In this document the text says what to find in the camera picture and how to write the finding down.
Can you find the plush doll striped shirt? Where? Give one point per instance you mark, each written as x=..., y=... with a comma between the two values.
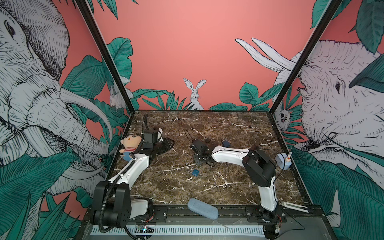
x=130, y=144

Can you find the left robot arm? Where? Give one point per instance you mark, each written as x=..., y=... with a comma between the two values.
x=113, y=206

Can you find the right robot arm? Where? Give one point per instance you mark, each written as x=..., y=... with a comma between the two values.
x=258, y=165

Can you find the blue grey pouch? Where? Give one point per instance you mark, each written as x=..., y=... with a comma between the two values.
x=203, y=209

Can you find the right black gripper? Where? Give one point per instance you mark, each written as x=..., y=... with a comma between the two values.
x=195, y=156

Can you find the blue grey toy box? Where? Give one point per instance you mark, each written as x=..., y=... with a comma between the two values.
x=284, y=161

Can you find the blue padlock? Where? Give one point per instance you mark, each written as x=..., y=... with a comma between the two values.
x=195, y=172
x=226, y=143

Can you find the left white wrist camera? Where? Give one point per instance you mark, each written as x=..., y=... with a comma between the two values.
x=160, y=135

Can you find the white vented rail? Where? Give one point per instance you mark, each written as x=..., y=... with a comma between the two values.
x=178, y=230

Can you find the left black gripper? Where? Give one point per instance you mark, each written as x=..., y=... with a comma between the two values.
x=168, y=144

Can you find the white tool on rail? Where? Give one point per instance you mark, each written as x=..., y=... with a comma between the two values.
x=296, y=207

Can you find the black mounting rail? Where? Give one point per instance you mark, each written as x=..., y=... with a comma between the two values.
x=160, y=213

